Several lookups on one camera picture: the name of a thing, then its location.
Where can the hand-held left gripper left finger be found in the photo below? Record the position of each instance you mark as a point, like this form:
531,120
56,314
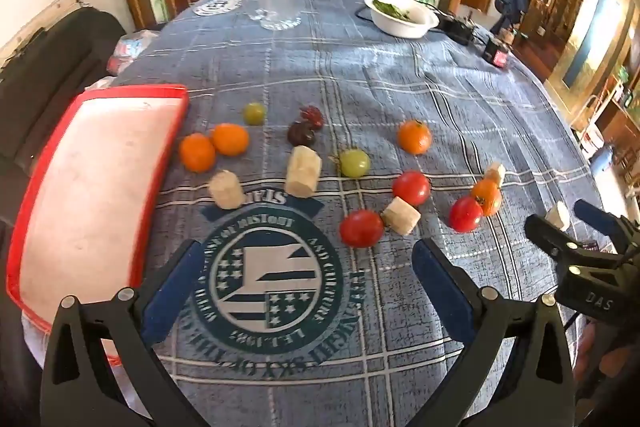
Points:
170,292

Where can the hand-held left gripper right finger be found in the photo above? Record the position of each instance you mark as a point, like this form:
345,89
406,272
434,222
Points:
442,287

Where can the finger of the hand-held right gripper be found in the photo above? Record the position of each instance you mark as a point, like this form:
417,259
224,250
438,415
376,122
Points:
550,237
597,213

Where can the small orange with stem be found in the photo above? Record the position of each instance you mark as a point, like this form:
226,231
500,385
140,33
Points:
486,198

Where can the red tomato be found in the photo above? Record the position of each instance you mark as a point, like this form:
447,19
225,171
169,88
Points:
411,188
361,228
465,214

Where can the red rimmed white tray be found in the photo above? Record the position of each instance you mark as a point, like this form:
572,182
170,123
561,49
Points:
100,182

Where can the person's right hand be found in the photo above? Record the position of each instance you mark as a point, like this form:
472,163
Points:
610,357

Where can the green grape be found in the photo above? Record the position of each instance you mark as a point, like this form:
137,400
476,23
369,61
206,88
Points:
354,163
254,113

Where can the red and black box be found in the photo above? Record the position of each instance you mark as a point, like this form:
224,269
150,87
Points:
496,53

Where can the dark purple tomato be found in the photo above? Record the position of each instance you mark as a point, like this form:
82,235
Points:
301,134

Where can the wooden stair railing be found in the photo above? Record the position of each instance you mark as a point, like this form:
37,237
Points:
550,7

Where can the blue plaid printed tablecloth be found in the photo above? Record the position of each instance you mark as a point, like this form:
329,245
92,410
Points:
375,82

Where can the white plastic bag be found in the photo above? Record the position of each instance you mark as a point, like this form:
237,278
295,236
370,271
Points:
102,83

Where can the black device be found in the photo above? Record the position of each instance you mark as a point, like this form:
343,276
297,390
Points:
457,31

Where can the black leather sofa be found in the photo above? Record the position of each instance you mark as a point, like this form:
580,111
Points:
45,82

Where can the plastic bag of packets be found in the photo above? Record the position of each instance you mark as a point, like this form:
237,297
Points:
131,49

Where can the white bowl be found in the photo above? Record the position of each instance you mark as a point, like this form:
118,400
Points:
405,27

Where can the green leafy vegetables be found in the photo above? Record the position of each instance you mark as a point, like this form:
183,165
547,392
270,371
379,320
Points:
392,9

